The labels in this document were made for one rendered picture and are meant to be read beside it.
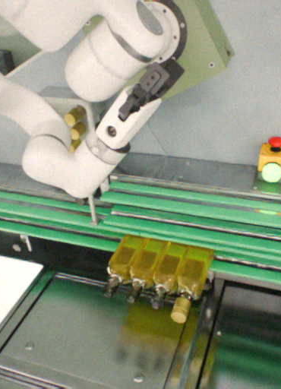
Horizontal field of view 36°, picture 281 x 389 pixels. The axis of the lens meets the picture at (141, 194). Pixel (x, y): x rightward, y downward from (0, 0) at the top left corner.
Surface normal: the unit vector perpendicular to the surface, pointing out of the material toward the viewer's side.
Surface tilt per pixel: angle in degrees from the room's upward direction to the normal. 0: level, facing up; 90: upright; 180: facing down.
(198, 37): 3
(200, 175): 90
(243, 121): 0
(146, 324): 90
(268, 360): 90
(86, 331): 90
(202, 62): 3
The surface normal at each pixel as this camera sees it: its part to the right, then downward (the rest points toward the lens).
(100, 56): -0.40, 0.43
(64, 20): 0.16, 0.86
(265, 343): -0.07, -0.82
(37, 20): -0.29, 0.65
